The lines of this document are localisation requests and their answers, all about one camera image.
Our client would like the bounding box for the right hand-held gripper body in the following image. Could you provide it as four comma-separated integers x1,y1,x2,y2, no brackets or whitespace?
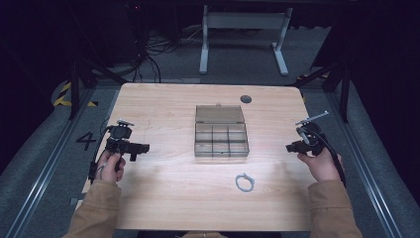
294,110,330,157

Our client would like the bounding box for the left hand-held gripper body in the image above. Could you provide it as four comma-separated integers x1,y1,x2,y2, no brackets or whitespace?
105,119,144,157

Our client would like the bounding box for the grey-blue hair tie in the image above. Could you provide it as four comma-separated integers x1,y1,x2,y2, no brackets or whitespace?
234,173,256,193

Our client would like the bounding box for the clear plastic compartment box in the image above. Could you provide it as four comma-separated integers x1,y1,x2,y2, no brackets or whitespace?
193,103,251,159

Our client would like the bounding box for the person's left hand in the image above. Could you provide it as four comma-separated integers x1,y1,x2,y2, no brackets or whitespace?
94,150,127,184

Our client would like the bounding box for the person's right hand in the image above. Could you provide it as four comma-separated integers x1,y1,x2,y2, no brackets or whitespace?
296,147,344,182

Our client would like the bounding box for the black metal stand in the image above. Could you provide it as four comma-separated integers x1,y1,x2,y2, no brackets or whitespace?
289,60,352,124
66,54,129,121

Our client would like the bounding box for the yellow and black floor tape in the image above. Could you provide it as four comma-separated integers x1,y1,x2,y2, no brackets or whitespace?
52,81,99,108

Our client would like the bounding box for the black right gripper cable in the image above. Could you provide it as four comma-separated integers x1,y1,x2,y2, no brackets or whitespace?
297,126,348,188

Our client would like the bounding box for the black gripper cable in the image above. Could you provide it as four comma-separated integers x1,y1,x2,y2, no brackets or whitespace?
87,116,112,183
297,126,348,188

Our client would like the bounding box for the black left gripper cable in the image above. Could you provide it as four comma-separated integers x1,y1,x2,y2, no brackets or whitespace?
87,116,112,183

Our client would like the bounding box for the grey metal floor rail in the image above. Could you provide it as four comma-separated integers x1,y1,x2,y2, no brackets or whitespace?
325,90,404,238
4,87,97,238

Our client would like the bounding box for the tangle of black floor cables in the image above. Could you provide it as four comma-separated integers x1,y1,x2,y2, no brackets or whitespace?
130,24,207,83

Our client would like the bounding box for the white metal table frame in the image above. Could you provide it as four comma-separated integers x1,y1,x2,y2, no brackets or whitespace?
198,4,294,77

